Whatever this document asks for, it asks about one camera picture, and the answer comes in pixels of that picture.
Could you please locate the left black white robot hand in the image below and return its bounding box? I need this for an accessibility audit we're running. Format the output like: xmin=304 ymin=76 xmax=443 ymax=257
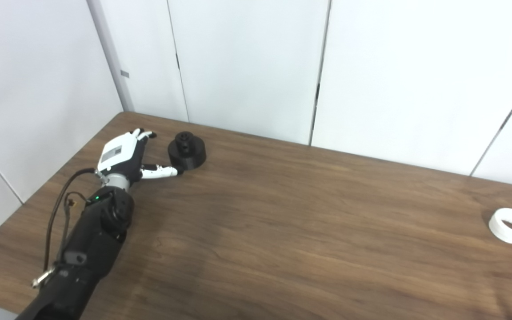
xmin=96 ymin=128 xmax=184 ymax=181

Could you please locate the round black plastic part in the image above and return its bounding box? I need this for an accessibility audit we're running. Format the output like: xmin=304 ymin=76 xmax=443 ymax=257
xmin=168 ymin=132 xmax=207 ymax=172

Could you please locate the white toothed plastic ring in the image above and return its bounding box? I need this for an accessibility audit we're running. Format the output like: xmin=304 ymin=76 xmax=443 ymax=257
xmin=488 ymin=208 xmax=512 ymax=244

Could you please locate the thin left wire yellow connector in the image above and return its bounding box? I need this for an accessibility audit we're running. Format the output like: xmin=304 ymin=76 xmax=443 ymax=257
xmin=62 ymin=192 xmax=90 ymax=267

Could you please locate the thick black left wrist cable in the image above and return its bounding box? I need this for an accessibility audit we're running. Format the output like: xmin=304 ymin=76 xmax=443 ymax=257
xmin=32 ymin=168 xmax=100 ymax=288

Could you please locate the grey wall corner post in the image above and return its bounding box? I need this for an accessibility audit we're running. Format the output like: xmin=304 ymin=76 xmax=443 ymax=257
xmin=86 ymin=0 xmax=135 ymax=112

